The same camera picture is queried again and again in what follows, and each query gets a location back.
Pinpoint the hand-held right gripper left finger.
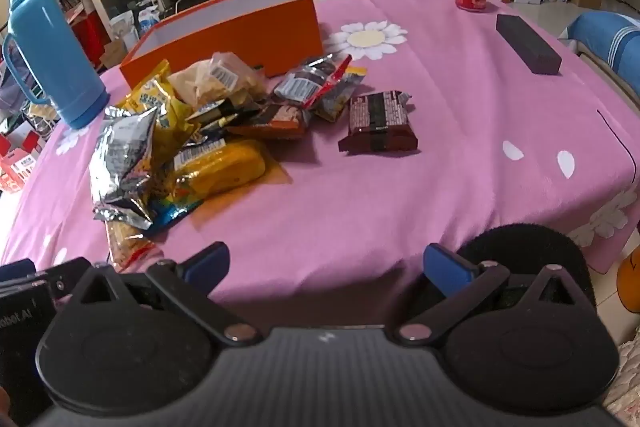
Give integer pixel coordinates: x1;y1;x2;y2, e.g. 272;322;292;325
75;242;263;348

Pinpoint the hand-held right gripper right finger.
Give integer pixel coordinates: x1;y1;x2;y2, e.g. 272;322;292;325
397;243;588;349

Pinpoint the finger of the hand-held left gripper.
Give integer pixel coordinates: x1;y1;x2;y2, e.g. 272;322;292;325
35;257;95;304

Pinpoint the golden yellow cake packet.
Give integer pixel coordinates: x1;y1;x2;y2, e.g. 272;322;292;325
167;139;267;200

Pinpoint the dark brown chocolate packet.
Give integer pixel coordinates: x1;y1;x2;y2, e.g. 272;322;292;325
337;90;420;155

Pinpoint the orange cardboard box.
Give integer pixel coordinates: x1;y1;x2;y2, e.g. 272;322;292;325
119;0;325;90

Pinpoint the pink floral tablecloth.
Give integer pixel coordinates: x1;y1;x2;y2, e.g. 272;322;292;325
0;0;640;308

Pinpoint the red white box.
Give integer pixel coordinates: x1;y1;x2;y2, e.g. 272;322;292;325
0;129;43;194

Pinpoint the orange round object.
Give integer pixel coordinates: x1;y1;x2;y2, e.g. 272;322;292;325
616;249;640;325

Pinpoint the blue thermos flask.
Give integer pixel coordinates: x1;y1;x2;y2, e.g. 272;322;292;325
1;0;112;130

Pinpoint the black rectangular block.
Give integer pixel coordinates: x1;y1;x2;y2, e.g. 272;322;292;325
495;13;563;76

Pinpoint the white glass door cabinet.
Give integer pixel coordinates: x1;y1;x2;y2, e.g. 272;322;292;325
89;0;168;60

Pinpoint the blue striped cushion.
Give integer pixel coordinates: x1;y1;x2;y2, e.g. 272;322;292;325
559;11;640;100

